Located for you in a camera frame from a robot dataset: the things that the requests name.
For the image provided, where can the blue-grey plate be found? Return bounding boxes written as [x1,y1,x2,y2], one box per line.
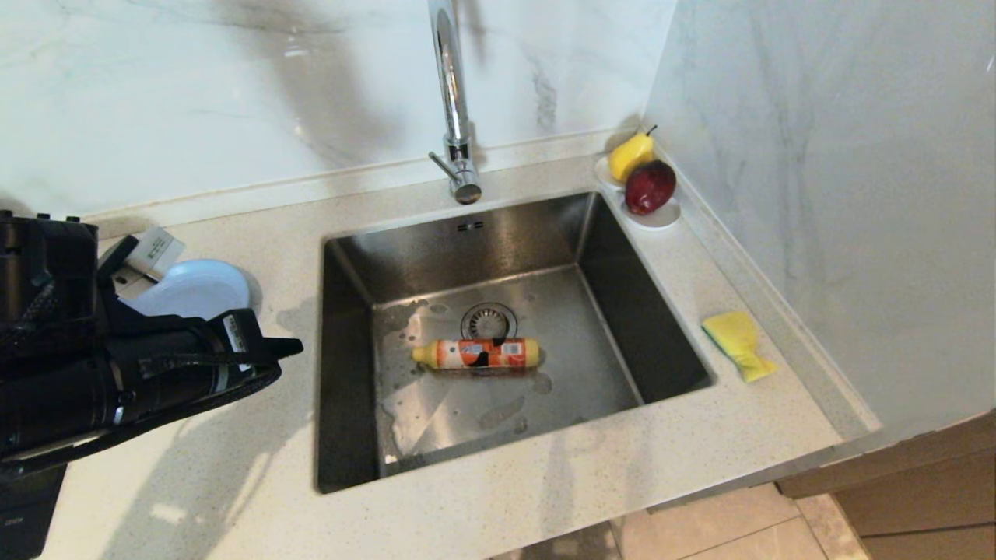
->
[117,259,251,320]

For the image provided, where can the orange dish soap bottle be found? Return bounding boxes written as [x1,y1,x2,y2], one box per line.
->
[411,337,540,371]

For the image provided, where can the chrome faucet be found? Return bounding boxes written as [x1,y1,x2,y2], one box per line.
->
[428,0,483,205]

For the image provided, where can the yellow sponge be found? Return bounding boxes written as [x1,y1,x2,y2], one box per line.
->
[702,311,778,383]

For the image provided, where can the metal sink drain strainer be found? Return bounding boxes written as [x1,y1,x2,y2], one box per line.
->
[460,303,519,341]

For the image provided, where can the stainless steel sink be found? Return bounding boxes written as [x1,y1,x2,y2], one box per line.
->
[315,191,717,495]

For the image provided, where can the black induction cooktop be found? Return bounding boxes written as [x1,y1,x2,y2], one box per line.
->
[0,467,69,560]

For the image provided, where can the yellow pear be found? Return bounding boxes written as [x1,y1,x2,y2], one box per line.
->
[608,125,658,184]

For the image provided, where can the dark red apple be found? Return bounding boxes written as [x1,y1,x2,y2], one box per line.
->
[624,159,677,216]

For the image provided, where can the wooden cabinet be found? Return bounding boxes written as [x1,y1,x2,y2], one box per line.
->
[774,408,996,560]

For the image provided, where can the black braided cable sleeve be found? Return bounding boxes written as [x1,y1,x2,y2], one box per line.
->
[0,280,59,351]

